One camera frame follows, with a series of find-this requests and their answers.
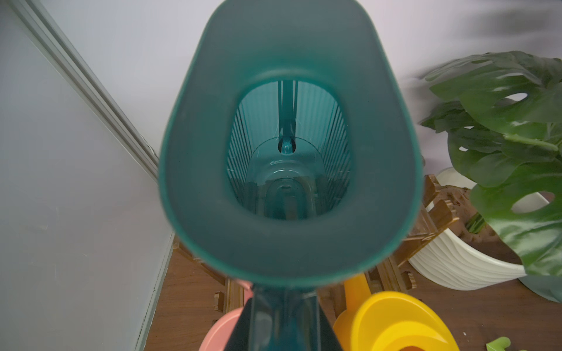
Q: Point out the dark green watering can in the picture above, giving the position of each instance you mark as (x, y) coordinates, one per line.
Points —
(290, 161)

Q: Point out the wooden two-tier shelf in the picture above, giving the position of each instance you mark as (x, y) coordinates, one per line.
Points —
(386, 276)

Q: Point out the green monstera plant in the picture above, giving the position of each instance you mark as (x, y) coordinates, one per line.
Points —
(501, 113)

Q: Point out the yellow watering can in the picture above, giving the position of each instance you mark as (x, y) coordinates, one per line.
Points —
(388, 320)

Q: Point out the white ribbed plant pot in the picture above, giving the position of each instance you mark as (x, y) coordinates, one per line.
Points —
(459, 259)

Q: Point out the pink watering can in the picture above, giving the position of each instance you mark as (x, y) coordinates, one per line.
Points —
(224, 329)

